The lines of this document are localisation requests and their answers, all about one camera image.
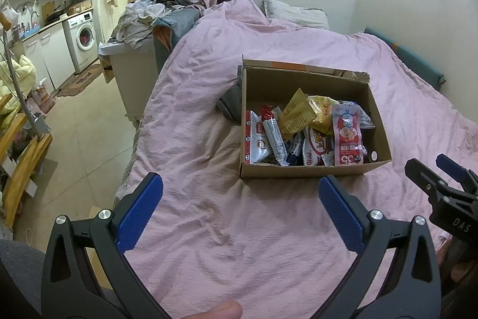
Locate white base cabinet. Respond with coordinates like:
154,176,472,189
22,22,77,90

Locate person's left hand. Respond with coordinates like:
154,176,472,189
185,300,243,319

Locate curved chrome pipe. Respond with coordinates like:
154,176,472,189
0,24,51,135

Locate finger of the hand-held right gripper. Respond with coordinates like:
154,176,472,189
405,158,449,200
435,154,478,193

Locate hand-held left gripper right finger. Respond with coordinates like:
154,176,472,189
318,175,443,319

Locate grey white pillow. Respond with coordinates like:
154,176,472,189
262,0,330,30

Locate light blue cartoon snack packet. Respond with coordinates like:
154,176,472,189
351,102,376,129

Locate patterned doormat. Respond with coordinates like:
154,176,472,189
56,63,103,98

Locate teal cushion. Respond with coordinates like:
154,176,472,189
363,25,447,90

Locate pile of clothes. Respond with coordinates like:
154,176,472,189
114,0,206,51

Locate red white snack pouch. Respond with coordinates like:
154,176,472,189
332,101,364,166

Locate person's grey pants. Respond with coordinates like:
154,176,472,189
0,240,47,319

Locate bright yellow snack packet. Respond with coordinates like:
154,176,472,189
307,95,342,136

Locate dark striped cloth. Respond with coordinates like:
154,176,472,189
217,65,243,123

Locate white red-top stick packet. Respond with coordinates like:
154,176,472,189
260,105,290,166

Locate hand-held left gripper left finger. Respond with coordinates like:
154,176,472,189
40,173,168,319

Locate brown cardboard box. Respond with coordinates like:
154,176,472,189
237,55,393,179

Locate person's right hand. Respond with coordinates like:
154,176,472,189
437,242,467,284

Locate white red circle snack packet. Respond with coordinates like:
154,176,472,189
244,111,275,163

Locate mustard yellow snack packet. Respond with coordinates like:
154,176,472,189
278,88,318,142

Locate pale yellow quilt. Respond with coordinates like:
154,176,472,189
0,54,37,114

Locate dark blue snack packet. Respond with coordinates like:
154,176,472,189
286,134,305,166

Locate white washing machine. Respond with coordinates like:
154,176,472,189
62,10,99,75

